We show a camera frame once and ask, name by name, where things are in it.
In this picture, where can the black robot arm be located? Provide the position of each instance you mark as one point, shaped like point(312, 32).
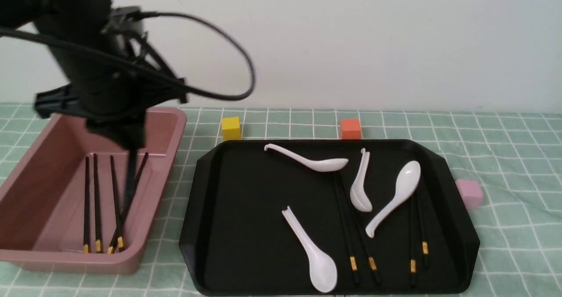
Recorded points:
point(105, 58)

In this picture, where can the black chopstick tray centre left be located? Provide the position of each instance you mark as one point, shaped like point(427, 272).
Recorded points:
point(346, 232)

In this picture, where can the black plastic tray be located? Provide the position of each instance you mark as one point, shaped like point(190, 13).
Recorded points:
point(236, 242)

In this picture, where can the black chopstick tray centre right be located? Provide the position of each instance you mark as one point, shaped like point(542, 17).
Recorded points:
point(360, 231)

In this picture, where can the pink plastic bin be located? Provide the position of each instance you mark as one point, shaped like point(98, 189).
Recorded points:
point(42, 200)

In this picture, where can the black chopstick tray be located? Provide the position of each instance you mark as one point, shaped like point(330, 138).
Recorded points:
point(360, 231)
point(423, 233)
point(412, 246)
point(346, 232)

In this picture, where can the green checked tablecloth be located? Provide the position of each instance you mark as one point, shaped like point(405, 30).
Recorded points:
point(516, 158)

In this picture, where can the white spoon bottom left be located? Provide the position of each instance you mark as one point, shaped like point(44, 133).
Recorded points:
point(323, 272)

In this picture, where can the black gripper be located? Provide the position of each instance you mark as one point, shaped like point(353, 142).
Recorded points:
point(113, 104)

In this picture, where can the white spoon right diagonal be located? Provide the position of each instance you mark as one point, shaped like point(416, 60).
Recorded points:
point(406, 183)

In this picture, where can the white spoon top horizontal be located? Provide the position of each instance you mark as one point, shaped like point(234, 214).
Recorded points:
point(323, 165)

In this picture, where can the pink cube block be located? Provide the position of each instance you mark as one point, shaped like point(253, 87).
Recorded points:
point(471, 193)

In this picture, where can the yellow cube block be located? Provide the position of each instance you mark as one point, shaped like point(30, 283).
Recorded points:
point(231, 128)

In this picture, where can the black chopstick tray right inner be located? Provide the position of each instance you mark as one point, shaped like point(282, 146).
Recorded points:
point(412, 246)

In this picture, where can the black chopstick in bin leftmost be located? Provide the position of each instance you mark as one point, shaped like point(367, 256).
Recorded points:
point(86, 208)

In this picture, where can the black chopstick tray right outer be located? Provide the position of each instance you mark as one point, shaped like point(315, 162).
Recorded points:
point(423, 233)

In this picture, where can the orange cube block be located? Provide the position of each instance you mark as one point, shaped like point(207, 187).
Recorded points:
point(350, 129)

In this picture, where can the black chopstick diagonal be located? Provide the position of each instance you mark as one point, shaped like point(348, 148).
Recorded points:
point(129, 189)

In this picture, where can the white spoon small middle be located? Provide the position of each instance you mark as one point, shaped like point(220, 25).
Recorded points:
point(357, 194)

